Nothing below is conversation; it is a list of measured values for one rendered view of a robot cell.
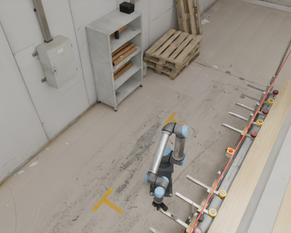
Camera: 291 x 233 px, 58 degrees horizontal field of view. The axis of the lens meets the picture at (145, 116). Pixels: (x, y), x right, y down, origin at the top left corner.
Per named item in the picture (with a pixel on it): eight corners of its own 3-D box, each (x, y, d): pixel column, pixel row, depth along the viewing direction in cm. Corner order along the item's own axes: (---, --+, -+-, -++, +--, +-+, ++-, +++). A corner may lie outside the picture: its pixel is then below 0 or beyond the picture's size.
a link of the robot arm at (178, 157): (173, 154, 331) (176, 118, 271) (186, 158, 326) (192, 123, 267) (169, 164, 322) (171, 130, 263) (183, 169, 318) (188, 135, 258)
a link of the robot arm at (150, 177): (164, 117, 271) (142, 180, 253) (176, 120, 268) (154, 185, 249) (165, 121, 282) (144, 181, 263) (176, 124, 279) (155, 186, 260)
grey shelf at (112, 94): (97, 102, 503) (84, 26, 393) (125, 78, 556) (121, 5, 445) (115, 111, 486) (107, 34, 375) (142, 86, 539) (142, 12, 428)
